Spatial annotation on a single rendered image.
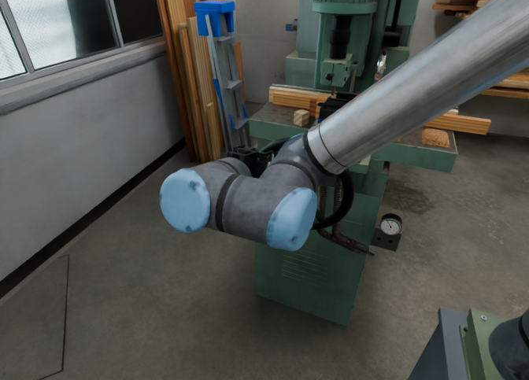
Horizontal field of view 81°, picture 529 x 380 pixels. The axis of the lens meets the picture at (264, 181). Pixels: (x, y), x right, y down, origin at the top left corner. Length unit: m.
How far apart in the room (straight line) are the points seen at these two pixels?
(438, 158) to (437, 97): 0.53
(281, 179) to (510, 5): 0.31
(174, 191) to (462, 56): 0.39
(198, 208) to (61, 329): 1.37
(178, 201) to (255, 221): 0.12
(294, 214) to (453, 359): 0.63
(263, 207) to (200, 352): 1.12
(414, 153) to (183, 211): 0.68
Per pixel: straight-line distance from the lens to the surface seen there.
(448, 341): 0.96
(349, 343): 1.52
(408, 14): 1.19
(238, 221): 0.43
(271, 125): 0.99
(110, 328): 1.65
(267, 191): 0.42
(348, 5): 0.94
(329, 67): 1.01
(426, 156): 0.95
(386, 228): 1.02
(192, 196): 0.44
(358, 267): 1.25
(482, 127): 1.10
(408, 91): 0.44
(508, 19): 0.44
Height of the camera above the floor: 1.30
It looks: 34 degrees down
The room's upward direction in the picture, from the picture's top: straight up
